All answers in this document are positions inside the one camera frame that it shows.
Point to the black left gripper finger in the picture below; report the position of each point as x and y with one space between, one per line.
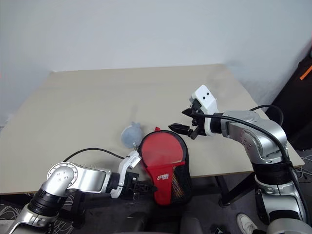
145 187

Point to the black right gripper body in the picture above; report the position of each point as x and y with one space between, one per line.
198 122

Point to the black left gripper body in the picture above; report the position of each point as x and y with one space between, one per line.
130 178

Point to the red and black paddle case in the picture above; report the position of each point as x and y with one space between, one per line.
163 185

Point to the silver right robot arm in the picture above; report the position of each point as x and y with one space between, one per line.
263 136

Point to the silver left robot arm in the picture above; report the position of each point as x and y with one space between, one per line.
85 178

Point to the red table tennis paddle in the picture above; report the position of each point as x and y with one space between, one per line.
158 151

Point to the grey-blue plush pendant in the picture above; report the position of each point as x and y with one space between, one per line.
131 136

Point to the black table leg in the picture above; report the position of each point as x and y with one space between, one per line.
228 192

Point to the black cabinet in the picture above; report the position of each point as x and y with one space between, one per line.
295 109

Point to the white shoe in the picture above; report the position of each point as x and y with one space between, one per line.
246 223

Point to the orange tape strip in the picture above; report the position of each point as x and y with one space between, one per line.
306 72

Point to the black and white patterned rug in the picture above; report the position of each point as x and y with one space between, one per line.
9 210

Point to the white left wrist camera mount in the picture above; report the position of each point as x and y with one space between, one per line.
124 165

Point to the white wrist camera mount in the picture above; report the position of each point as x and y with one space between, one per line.
124 165
204 95

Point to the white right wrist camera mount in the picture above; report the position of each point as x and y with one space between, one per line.
204 95

